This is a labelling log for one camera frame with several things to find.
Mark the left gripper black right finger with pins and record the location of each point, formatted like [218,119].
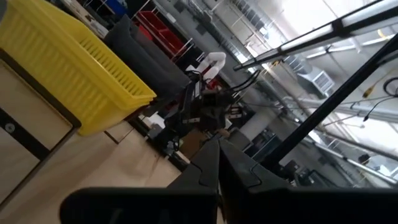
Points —
[280,205]

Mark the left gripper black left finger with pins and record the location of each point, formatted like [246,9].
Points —
[155,205]

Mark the grey translucent plastic basket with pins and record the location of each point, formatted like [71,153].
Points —
[149,62]

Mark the yellow slotted plastic basket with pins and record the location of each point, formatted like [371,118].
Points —
[62,62]

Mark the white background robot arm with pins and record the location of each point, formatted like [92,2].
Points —
[214,60]

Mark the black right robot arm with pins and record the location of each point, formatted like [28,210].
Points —
[211,109]

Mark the brown cardboard box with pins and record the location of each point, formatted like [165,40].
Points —
[192,143]

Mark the white ceiling air unit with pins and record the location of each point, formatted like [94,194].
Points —
[320,82]

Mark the red storage bins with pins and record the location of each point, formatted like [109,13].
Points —
[161,34]

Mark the black aluminium rig frame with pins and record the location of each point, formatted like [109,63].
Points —
[326,105]

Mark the wooden shelf with black frame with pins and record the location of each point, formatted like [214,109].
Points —
[28,102]

